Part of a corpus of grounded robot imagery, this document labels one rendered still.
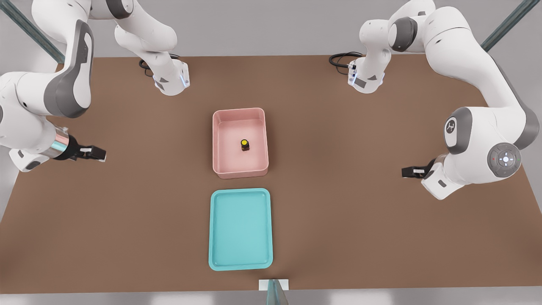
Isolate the pink plastic box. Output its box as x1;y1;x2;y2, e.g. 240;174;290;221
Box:
212;107;269;180

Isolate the black cable loop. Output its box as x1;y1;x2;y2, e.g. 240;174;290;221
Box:
139;53;181;77
329;52;365;76

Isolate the silver frame post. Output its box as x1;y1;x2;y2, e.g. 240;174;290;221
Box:
481;0;540;53
0;0;66;64
259;279;290;305

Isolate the pale blue-green tray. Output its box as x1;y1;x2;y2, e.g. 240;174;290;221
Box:
208;188;274;272

